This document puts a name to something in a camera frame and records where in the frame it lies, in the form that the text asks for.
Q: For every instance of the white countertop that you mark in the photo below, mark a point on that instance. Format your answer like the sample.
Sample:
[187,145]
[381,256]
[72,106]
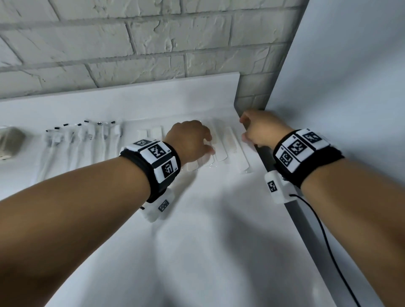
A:
[205,237]

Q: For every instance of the stack of beige soap bars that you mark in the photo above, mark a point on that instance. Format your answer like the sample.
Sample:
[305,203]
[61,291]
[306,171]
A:
[11,142]

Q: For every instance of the person's right forearm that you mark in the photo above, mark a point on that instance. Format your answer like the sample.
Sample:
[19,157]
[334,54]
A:
[364,221]

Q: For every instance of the person's right hand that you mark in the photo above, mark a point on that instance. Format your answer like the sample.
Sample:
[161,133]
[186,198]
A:
[265,126]

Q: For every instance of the black marker wristband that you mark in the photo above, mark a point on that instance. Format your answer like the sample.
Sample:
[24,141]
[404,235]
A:
[319,164]
[142,170]

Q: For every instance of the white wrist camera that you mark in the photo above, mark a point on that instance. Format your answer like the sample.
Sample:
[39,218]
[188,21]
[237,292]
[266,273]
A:
[156,208]
[280,189]

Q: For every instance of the group of white combs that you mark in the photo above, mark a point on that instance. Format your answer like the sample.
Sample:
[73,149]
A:
[234,151]

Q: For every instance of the person's left forearm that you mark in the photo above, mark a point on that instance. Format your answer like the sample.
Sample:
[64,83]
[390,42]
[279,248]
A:
[63,227]

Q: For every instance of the person's left hand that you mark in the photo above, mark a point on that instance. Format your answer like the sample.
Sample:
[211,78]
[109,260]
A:
[190,142]

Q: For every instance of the row of toothbrushes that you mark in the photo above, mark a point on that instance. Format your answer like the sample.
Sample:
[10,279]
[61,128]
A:
[82,142]

